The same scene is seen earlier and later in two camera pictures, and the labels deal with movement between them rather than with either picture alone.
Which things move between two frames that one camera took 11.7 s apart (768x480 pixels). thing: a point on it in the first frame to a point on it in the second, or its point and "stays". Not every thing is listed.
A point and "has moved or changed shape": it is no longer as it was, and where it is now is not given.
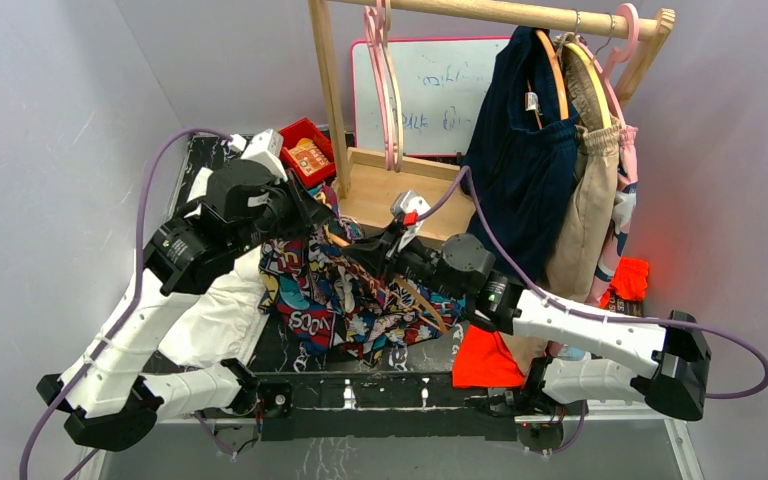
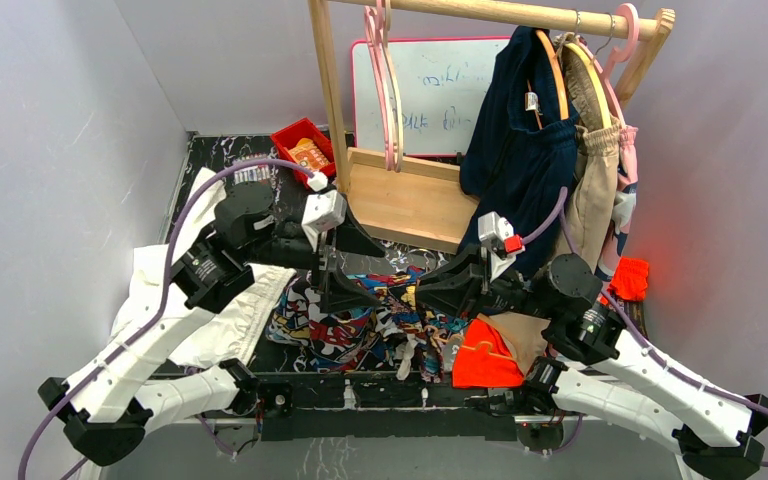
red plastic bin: [308, 152] stays
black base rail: [382, 406] stays
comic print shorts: [324, 297] has moved or changed shape
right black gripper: [378, 255] to [464, 291]
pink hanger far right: [615, 59] stays
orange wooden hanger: [404, 283] to [471, 345]
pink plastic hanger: [373, 18] stays
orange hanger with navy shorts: [556, 63] stays
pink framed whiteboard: [442, 85] stays
